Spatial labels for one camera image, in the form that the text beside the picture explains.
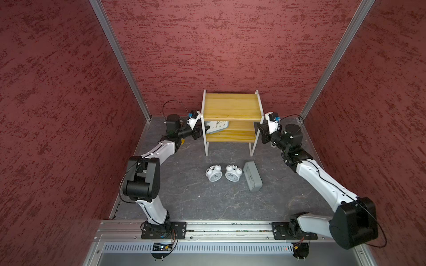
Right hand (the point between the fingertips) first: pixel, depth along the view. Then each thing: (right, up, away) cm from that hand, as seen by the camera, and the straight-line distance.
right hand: (257, 126), depth 79 cm
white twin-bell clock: (-21, -24, +5) cm, 33 cm away
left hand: (-26, 0, +8) cm, 27 cm away
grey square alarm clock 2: (-2, -26, +3) cm, 26 cm away
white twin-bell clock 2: (-11, -25, +6) cm, 28 cm away
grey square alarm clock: (-21, +1, +10) cm, 23 cm away
